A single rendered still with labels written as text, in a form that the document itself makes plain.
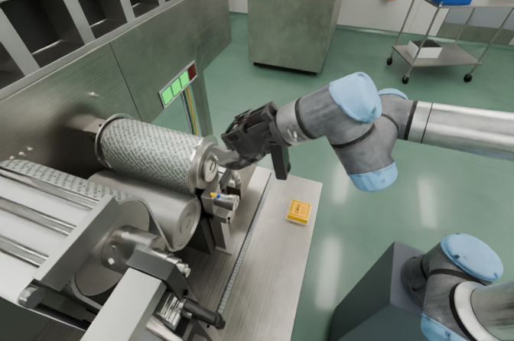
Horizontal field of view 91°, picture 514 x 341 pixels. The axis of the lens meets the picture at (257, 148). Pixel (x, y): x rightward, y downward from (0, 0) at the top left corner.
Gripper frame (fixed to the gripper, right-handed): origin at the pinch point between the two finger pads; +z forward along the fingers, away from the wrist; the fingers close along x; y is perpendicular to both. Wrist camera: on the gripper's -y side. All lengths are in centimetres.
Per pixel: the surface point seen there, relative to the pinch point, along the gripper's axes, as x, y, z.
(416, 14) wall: -449, -145, -28
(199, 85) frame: -76, 7, 64
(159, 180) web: 7.5, 5.6, 13.4
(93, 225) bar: 27.9, 15.0, -10.7
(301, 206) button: -16.2, -38.9, 7.2
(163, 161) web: 6.3, 9.0, 7.7
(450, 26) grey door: -449, -188, -61
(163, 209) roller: 14.5, 2.4, 8.3
